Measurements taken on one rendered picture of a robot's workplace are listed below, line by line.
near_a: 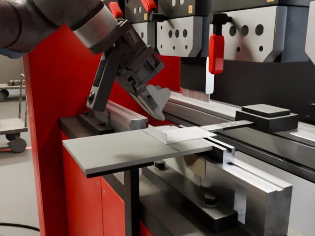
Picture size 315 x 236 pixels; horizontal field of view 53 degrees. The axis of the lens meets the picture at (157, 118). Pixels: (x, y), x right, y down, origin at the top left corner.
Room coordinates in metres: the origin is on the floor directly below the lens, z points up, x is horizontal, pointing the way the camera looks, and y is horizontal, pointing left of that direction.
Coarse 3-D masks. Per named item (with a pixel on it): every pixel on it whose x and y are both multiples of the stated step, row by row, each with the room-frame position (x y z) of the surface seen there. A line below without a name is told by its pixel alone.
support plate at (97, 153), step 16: (160, 128) 0.74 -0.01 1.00; (64, 144) 0.62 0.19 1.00; (80, 144) 0.61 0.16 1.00; (96, 144) 0.61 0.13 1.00; (112, 144) 0.61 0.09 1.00; (128, 144) 0.61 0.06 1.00; (144, 144) 0.61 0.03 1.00; (160, 144) 0.61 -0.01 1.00; (176, 144) 0.61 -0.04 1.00; (192, 144) 0.61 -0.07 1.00; (208, 144) 0.61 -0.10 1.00; (80, 160) 0.52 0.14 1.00; (96, 160) 0.52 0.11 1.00; (112, 160) 0.52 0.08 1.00; (128, 160) 0.52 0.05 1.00; (144, 160) 0.53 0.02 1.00
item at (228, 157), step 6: (180, 126) 0.76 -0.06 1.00; (204, 138) 0.67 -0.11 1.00; (210, 138) 0.66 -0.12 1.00; (210, 144) 0.62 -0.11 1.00; (216, 144) 0.63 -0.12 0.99; (222, 144) 0.62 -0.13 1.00; (210, 150) 0.62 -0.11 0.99; (216, 150) 0.60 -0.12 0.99; (222, 150) 0.58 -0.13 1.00; (228, 150) 0.60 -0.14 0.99; (234, 150) 0.59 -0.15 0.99; (210, 156) 0.61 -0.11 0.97; (216, 156) 0.60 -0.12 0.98; (222, 156) 0.58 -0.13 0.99; (228, 156) 0.59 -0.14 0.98; (234, 156) 0.59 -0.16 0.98; (222, 162) 0.58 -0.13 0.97; (228, 162) 0.59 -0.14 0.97
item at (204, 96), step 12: (180, 60) 0.73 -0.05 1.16; (192, 60) 0.69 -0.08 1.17; (204, 60) 0.65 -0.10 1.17; (180, 72) 0.73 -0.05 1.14; (192, 72) 0.69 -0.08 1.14; (204, 72) 0.65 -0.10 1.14; (180, 84) 0.73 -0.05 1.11; (192, 84) 0.69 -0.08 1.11; (204, 84) 0.65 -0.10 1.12; (192, 96) 0.70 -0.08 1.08; (204, 96) 0.66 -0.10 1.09
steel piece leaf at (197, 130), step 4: (188, 128) 0.73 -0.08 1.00; (192, 128) 0.73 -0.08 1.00; (196, 128) 0.73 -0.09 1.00; (200, 128) 0.73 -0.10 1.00; (196, 132) 0.70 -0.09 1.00; (200, 132) 0.70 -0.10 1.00; (204, 132) 0.70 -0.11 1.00; (208, 132) 0.70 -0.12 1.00; (204, 136) 0.66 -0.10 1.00; (208, 136) 0.66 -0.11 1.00; (212, 136) 0.67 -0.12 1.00
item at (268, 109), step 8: (264, 104) 0.86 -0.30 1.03; (240, 112) 0.82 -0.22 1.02; (248, 112) 0.81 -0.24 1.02; (256, 112) 0.79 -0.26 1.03; (264, 112) 0.77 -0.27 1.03; (272, 112) 0.76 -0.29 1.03; (280, 112) 0.77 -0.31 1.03; (288, 112) 0.79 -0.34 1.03; (240, 120) 0.80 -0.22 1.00; (248, 120) 0.80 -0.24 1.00; (256, 120) 0.77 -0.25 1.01; (264, 120) 0.75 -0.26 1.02; (272, 120) 0.74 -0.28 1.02; (280, 120) 0.76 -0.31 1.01; (288, 120) 0.77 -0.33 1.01; (296, 120) 0.79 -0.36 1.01; (208, 128) 0.72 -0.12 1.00; (216, 128) 0.72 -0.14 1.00; (224, 128) 0.73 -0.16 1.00; (232, 128) 0.74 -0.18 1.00; (256, 128) 0.77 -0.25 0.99; (264, 128) 0.75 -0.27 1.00; (272, 128) 0.75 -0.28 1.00; (280, 128) 0.76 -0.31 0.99; (288, 128) 0.77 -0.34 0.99
